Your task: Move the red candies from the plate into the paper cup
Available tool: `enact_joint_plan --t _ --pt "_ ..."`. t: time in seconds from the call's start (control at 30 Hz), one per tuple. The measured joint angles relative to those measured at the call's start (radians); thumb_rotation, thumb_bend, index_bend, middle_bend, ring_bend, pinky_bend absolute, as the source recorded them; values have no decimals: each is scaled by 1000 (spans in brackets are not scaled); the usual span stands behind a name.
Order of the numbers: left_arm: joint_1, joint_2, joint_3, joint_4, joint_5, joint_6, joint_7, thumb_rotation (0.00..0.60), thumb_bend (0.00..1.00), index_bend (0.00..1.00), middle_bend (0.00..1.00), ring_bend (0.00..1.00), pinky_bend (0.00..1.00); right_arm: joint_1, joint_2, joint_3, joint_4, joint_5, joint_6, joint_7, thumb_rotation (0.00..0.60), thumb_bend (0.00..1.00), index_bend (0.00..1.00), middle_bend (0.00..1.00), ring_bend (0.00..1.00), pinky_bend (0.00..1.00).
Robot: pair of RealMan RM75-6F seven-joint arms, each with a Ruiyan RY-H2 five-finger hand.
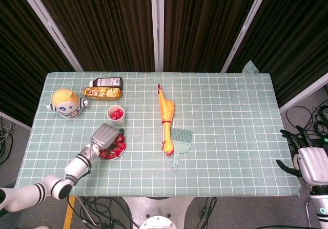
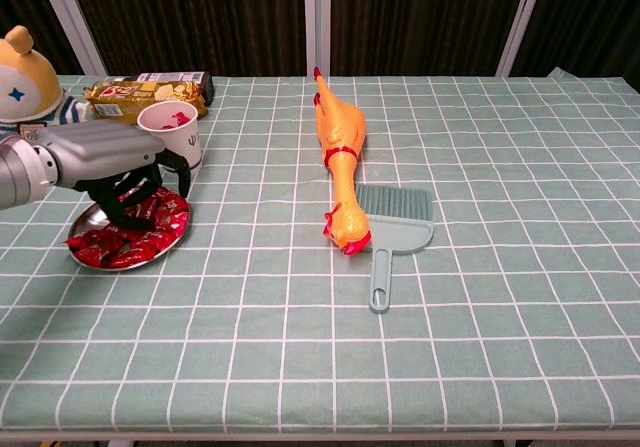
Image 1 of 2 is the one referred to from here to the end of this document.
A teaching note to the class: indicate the bowl of red candies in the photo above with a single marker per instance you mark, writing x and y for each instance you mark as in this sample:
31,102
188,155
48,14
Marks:
120,156

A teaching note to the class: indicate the white paper cup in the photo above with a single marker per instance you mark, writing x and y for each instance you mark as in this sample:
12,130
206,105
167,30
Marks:
119,121

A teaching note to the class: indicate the red candy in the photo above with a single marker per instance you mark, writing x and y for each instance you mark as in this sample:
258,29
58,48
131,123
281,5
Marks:
119,112
114,115

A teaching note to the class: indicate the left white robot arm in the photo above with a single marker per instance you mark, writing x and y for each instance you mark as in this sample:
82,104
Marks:
77,165

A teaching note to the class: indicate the green checked tablecloth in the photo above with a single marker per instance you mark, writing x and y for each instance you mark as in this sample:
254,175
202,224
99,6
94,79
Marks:
217,136

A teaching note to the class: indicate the orange rubber chicken toy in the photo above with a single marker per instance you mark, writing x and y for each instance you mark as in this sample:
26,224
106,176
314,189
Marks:
166,108

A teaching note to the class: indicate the green hand brush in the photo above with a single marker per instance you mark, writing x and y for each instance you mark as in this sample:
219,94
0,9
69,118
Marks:
182,135

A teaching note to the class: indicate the dark bottle with label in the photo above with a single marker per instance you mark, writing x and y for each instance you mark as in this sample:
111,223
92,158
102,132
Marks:
107,81

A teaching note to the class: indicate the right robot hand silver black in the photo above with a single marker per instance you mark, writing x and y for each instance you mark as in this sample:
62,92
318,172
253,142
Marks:
312,166

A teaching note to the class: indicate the white partition base rail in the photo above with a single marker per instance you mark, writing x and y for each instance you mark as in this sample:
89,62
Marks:
302,94
15,120

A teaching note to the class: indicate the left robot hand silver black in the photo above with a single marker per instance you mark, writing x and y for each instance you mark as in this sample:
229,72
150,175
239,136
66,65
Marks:
105,136

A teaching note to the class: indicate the dark curtain panel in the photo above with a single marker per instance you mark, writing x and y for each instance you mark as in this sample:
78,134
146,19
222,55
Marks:
102,21
294,34
200,21
20,47

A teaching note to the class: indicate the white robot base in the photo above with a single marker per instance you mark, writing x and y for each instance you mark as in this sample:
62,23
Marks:
156,208

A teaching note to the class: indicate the yellow floor tape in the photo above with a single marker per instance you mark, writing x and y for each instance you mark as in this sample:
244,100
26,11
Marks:
69,213

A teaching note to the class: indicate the white partition post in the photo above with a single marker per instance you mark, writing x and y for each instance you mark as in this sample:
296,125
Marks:
157,34
55,34
242,34

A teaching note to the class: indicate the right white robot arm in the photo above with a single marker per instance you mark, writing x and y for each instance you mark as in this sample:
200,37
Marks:
319,208

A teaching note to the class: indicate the metal tube stand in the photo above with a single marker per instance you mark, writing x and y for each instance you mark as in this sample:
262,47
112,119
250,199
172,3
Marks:
306,208

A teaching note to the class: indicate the gold biscuit pack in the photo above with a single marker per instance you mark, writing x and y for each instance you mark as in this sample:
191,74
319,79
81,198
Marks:
102,92

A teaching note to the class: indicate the yellow plush toy striped shirt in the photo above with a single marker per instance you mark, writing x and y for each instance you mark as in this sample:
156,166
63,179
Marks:
64,98

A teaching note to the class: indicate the white shoe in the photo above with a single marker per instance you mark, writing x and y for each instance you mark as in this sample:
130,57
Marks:
41,227

